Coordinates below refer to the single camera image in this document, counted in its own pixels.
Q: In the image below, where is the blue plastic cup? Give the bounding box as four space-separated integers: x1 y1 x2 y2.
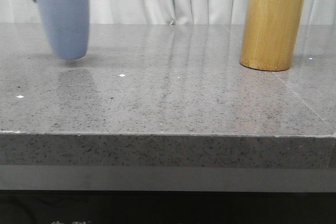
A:
36 0 90 60

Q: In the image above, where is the bamboo wooden cup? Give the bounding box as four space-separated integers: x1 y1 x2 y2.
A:
239 0 304 71

